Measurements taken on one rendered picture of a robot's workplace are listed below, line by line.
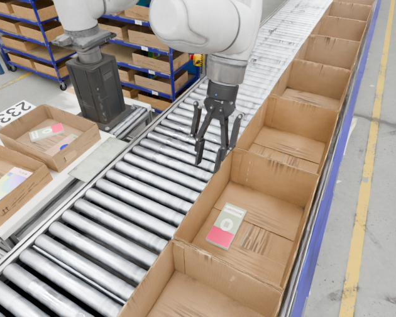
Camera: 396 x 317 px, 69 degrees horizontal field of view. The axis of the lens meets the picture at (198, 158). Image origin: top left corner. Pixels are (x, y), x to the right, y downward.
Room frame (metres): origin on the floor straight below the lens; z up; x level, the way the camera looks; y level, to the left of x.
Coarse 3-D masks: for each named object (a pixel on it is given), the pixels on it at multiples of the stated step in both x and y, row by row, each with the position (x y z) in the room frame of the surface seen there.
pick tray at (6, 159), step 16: (0, 160) 0.98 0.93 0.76; (16, 160) 0.95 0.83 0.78; (32, 160) 0.90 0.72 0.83; (0, 176) 0.88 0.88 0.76; (32, 176) 0.80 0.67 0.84; (48, 176) 0.85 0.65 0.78; (16, 192) 0.72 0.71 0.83; (32, 192) 0.77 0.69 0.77; (0, 208) 0.66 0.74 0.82; (16, 208) 0.70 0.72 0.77; (0, 224) 0.63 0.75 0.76
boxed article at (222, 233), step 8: (224, 208) 0.59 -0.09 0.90; (232, 208) 0.59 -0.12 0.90; (240, 208) 0.59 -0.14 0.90; (224, 216) 0.56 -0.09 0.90; (232, 216) 0.56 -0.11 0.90; (240, 216) 0.56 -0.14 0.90; (216, 224) 0.53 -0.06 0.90; (224, 224) 0.53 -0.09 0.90; (232, 224) 0.53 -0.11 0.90; (240, 224) 0.54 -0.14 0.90; (216, 232) 0.50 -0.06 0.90; (224, 232) 0.50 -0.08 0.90; (232, 232) 0.50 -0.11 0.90; (208, 240) 0.47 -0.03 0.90; (216, 240) 0.47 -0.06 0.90; (224, 240) 0.47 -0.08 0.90; (232, 240) 0.48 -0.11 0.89; (224, 248) 0.45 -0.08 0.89
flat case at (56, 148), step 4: (68, 136) 1.14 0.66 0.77; (72, 136) 1.14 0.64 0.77; (76, 136) 1.14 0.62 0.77; (64, 140) 1.11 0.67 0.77; (68, 140) 1.11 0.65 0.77; (72, 140) 1.11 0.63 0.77; (56, 144) 1.08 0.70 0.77; (60, 144) 1.08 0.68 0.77; (64, 144) 1.08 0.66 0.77; (68, 144) 1.08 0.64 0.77; (52, 148) 1.05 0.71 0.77; (56, 148) 1.05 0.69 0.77; (60, 148) 1.05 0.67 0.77; (44, 152) 1.02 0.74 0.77; (48, 152) 1.02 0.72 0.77; (52, 152) 1.02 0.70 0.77; (56, 152) 1.02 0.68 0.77; (52, 156) 1.00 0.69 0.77
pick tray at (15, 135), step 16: (32, 112) 1.26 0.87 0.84; (48, 112) 1.31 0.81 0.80; (64, 112) 1.25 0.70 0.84; (0, 128) 1.11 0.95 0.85; (16, 128) 1.16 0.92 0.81; (32, 128) 1.22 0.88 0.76; (64, 128) 1.23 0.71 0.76; (80, 128) 1.21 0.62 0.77; (96, 128) 1.14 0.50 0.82; (16, 144) 1.01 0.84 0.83; (32, 144) 1.10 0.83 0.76; (48, 144) 1.10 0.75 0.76; (80, 144) 1.04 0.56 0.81; (48, 160) 0.92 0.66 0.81; (64, 160) 0.94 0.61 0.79
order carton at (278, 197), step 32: (224, 160) 0.68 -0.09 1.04; (256, 160) 0.70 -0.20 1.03; (224, 192) 0.67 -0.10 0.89; (256, 192) 0.67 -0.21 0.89; (288, 192) 0.64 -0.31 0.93; (192, 224) 0.49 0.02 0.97; (256, 224) 0.54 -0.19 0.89; (288, 224) 0.54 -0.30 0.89; (224, 256) 0.43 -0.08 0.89; (256, 256) 0.43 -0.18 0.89; (288, 256) 0.43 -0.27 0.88
